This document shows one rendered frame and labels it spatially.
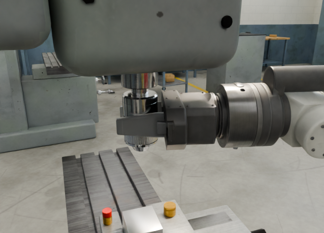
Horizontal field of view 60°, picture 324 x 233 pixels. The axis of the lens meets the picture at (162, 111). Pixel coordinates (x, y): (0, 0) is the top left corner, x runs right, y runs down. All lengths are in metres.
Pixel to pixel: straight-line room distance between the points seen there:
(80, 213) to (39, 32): 0.57
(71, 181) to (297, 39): 9.32
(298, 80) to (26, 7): 0.31
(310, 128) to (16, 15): 0.32
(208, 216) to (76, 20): 0.46
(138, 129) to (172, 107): 0.05
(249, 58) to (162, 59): 4.83
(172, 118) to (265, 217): 1.99
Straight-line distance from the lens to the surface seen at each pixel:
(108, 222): 0.52
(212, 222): 0.59
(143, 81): 0.35
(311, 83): 0.40
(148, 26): 0.26
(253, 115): 0.36
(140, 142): 0.37
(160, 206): 0.55
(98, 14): 0.25
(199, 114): 0.34
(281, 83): 0.38
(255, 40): 5.13
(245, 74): 5.09
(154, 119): 0.35
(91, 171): 0.90
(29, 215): 2.38
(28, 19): 0.23
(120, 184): 0.83
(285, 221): 2.30
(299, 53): 9.99
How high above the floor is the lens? 1.36
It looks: 18 degrees down
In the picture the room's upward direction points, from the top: straight up
